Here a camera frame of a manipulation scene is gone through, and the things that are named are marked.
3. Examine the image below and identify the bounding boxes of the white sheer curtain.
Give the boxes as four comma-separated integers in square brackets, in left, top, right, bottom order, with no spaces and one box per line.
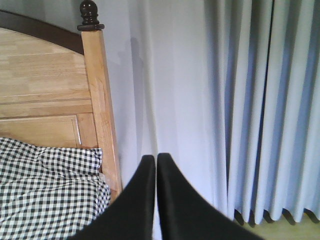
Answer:
[97,0,227,212]

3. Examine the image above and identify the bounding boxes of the grey pleated curtain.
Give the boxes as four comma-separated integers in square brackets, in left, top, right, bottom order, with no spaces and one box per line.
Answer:
[204,0,320,224]

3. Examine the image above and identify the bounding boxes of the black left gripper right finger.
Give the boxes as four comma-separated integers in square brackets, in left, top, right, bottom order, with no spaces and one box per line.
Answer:
[156,153,260,240]

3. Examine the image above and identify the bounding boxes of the checkered pillow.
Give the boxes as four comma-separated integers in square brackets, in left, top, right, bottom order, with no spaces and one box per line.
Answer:
[0,137,111,240]

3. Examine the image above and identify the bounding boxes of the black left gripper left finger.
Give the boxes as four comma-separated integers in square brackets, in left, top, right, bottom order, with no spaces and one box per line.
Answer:
[68,155,155,240]

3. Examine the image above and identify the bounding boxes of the wooden bed frame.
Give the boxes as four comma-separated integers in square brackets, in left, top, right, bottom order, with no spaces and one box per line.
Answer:
[0,0,123,199]

